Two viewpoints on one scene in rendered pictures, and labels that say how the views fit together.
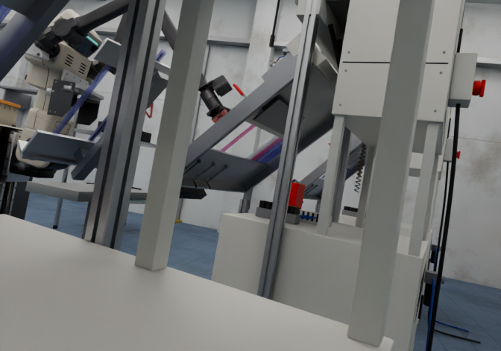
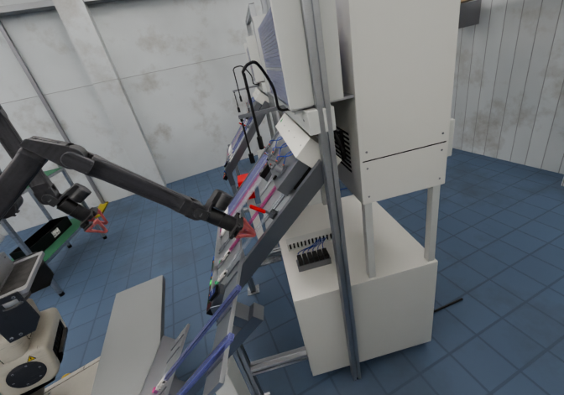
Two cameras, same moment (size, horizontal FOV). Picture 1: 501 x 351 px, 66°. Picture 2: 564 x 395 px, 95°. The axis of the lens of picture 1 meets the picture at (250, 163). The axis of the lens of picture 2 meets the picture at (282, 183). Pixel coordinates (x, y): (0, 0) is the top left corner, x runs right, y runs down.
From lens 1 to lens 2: 1.10 m
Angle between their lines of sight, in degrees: 41
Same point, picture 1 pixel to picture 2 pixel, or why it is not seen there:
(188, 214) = (110, 193)
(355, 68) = (374, 164)
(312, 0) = (325, 116)
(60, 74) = not seen: outside the picture
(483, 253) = not seen: hidden behind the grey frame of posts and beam
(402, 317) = (430, 290)
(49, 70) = not seen: outside the picture
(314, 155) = (186, 100)
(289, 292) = (362, 314)
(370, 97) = (392, 184)
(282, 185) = (346, 271)
